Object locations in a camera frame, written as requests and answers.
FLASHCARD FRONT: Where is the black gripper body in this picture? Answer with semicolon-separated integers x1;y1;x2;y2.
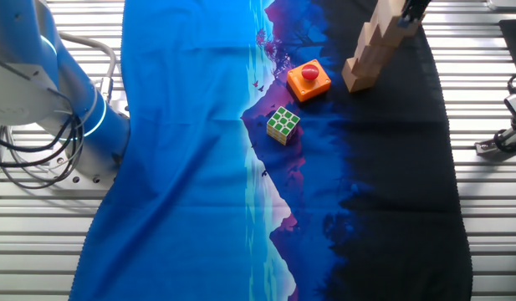
403;0;433;18

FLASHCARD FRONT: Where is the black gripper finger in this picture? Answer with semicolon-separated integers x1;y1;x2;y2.
396;8;424;29

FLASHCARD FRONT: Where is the black flat slab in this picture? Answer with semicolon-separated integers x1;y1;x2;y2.
498;18;516;91

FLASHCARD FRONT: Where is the orange box with red button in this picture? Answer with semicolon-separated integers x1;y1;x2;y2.
286;59;332;103

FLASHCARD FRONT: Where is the green faced puzzle cube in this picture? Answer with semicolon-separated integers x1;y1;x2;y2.
265;105;301;147

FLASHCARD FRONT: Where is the blue black landscape cloth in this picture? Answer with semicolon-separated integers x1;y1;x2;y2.
69;0;474;301

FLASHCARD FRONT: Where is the silver ribbed depth camera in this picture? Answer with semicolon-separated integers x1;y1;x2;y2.
486;0;516;12

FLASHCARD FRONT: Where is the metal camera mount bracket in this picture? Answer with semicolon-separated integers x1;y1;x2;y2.
474;125;516;158

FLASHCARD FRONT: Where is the grey cable with metal connector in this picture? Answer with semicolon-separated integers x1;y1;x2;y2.
59;32;118;104

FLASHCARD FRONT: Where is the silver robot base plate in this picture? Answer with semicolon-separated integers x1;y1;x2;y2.
39;137;131;197

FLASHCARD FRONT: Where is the black base cable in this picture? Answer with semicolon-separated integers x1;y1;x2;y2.
0;112;81;168
0;125;85;190

